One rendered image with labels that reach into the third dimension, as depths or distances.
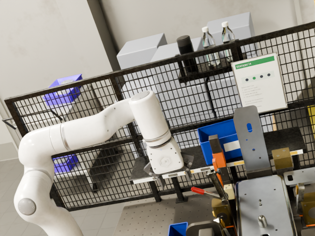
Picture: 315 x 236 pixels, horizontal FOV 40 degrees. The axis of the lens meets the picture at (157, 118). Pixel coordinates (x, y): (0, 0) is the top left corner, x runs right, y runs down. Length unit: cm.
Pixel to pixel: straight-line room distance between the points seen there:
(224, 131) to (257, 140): 30
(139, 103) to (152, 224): 133
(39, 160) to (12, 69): 389
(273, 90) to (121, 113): 106
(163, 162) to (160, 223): 115
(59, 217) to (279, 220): 87
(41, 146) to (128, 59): 261
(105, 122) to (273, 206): 89
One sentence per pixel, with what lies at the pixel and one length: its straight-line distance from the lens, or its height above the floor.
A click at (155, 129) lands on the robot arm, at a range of 131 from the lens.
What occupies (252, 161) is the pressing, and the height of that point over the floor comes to 105.
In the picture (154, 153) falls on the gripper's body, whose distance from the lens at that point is 137.
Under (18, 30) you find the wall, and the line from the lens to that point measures 502.
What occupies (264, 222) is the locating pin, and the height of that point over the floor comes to 103.
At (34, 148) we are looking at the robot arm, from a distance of 138.
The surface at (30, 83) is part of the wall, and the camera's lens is 522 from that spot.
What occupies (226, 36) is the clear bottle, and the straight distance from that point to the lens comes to 223.
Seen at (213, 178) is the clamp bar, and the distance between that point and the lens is 184.
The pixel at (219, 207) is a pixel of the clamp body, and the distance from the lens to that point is 191.
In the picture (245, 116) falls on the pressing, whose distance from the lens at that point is 201.
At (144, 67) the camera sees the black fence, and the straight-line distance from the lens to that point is 224.
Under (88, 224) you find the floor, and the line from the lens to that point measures 399.
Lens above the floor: 222
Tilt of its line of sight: 25 degrees down
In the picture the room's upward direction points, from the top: 19 degrees counter-clockwise
